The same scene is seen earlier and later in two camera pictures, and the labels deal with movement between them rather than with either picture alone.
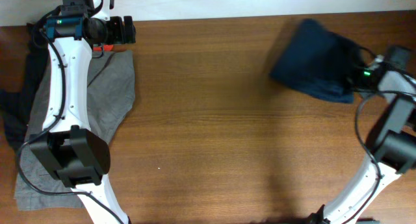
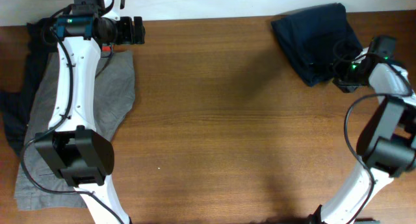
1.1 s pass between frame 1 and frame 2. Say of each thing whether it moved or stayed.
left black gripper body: moved
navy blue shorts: moved
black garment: stayed
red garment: stayed
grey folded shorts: stayed
